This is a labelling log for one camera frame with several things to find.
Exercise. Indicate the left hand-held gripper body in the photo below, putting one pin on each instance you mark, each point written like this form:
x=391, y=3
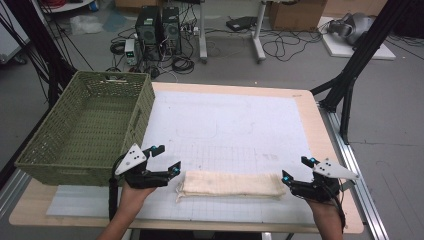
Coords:
x=140, y=178

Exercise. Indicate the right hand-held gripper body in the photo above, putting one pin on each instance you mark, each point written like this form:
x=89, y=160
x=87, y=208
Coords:
x=321, y=185

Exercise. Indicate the cream towel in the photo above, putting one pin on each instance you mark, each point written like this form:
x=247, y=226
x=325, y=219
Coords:
x=230, y=185

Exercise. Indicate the green woven basket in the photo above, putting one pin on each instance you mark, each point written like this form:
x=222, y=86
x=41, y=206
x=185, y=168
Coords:
x=96, y=126

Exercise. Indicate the person's left hand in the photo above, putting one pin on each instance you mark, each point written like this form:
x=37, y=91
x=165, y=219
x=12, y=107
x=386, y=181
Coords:
x=133, y=198

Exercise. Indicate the person's right hand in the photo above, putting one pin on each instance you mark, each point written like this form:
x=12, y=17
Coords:
x=321, y=207

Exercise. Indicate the white gridded mat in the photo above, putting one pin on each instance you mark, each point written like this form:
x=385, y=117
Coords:
x=233, y=126

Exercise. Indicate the grey bench power supply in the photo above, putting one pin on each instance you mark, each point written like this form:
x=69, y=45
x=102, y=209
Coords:
x=131, y=51

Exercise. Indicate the black metal stand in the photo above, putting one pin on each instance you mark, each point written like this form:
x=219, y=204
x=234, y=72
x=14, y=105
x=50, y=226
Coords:
x=43, y=43
x=360, y=56

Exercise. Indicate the white floor board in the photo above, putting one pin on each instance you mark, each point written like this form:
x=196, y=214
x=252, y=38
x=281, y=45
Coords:
x=346, y=50

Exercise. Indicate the large black computer tower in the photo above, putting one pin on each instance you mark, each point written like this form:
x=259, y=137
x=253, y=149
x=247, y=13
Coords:
x=148, y=31

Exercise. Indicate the slim black computer tower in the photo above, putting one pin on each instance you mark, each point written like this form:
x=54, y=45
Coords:
x=171, y=30

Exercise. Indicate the white desk leg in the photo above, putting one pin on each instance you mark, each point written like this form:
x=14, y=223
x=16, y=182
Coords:
x=258, y=36
x=202, y=33

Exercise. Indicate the grey headset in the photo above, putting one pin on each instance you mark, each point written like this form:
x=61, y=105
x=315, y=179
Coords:
x=353, y=26

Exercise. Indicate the clear plastic bag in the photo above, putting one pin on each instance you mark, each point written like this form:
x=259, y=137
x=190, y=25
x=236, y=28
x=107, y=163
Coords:
x=86, y=24

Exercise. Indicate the large brown cardboard box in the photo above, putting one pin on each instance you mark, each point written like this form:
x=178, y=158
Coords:
x=296, y=15

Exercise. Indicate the black flat device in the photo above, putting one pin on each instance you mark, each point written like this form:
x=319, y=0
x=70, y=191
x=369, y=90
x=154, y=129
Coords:
x=240, y=23

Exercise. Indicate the aluminium rail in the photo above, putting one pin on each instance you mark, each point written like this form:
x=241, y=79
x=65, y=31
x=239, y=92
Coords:
x=11, y=193
x=358, y=173

